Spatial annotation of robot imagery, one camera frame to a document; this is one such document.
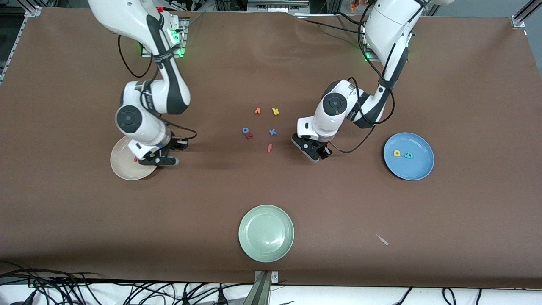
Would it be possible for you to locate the beige round plate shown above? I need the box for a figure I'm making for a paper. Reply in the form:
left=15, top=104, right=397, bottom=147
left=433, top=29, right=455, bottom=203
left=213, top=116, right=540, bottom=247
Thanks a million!
left=110, top=136, right=158, bottom=181

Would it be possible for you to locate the brown paper table cover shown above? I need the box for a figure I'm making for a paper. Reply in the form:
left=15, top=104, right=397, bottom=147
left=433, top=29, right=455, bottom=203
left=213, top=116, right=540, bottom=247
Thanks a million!
left=0, top=8, right=542, bottom=288

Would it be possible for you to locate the blue round plate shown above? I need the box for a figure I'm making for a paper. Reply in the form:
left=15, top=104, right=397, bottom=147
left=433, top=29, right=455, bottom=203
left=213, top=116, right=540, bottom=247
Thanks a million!
left=383, top=132, right=435, bottom=181

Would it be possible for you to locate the pale green round plate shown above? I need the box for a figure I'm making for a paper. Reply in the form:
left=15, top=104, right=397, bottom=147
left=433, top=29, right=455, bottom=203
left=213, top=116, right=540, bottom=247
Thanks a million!
left=238, top=205, right=295, bottom=263

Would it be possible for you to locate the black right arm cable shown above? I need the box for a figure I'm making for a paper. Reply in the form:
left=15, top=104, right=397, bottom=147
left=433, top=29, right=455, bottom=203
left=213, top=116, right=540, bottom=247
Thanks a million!
left=118, top=34, right=198, bottom=144

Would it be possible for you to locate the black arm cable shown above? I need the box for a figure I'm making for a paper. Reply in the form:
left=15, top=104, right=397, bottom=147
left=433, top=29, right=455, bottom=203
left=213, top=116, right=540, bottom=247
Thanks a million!
left=328, top=4, right=396, bottom=154
left=118, top=34, right=198, bottom=144

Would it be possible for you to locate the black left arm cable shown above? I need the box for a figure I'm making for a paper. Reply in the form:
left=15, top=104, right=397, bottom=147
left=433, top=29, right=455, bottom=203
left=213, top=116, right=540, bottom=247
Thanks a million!
left=328, top=4, right=396, bottom=154

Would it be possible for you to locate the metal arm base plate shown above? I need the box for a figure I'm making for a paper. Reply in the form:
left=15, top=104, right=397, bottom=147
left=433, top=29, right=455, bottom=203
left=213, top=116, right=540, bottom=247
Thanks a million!
left=169, top=17, right=190, bottom=58

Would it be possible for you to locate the thin black cable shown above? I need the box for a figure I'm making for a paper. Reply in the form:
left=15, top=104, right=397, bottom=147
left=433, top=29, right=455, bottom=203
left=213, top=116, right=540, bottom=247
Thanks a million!
left=176, top=12, right=205, bottom=32

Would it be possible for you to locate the silver background rail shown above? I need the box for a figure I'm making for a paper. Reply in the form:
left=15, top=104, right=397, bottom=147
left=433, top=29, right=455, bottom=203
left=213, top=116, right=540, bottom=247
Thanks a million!
left=247, top=0, right=310, bottom=12

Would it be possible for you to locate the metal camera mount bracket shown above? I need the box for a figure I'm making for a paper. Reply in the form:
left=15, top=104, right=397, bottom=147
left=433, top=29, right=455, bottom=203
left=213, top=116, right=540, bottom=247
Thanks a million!
left=243, top=270, right=280, bottom=305

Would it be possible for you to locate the aluminium frame rail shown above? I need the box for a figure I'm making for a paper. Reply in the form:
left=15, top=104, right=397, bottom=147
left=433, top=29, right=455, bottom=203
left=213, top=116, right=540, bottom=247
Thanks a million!
left=0, top=0, right=43, bottom=83
left=510, top=0, right=542, bottom=29

